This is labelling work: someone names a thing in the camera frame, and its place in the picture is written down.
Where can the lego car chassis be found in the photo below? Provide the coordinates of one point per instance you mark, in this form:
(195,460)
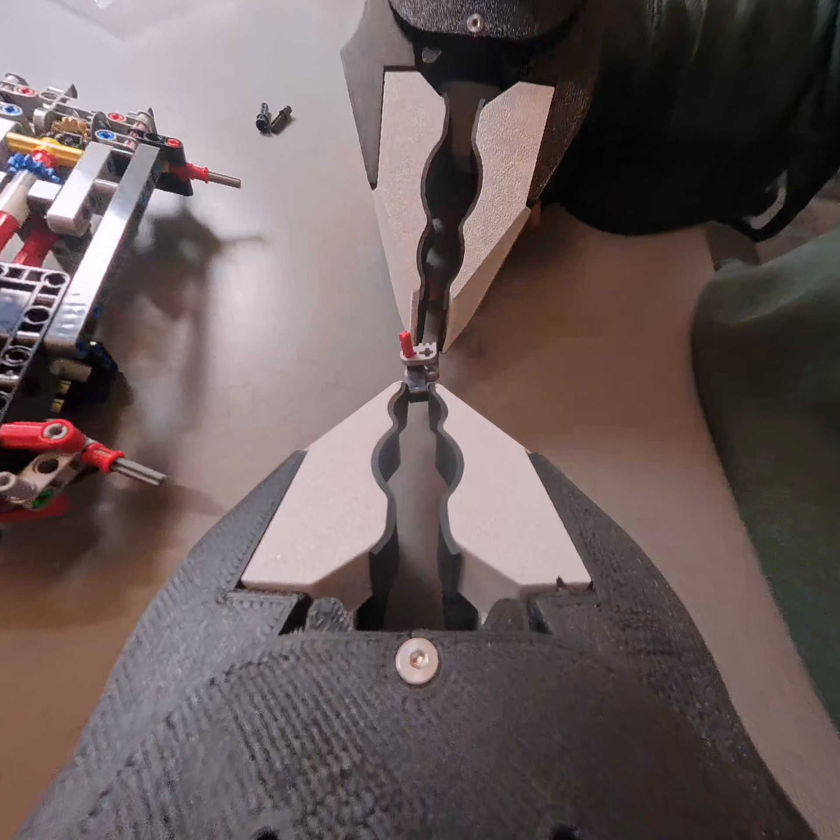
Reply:
(98,197)

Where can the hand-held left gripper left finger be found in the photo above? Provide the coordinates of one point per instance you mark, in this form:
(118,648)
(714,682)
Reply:
(315,525)

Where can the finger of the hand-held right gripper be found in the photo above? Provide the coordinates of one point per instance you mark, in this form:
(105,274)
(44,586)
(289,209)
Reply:
(407,164)
(512,164)

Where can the grey red lego connector assembly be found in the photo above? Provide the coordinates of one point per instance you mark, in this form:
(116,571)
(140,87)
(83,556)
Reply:
(420,354)

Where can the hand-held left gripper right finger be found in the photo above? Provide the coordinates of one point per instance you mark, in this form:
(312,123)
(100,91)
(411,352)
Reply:
(518,525)

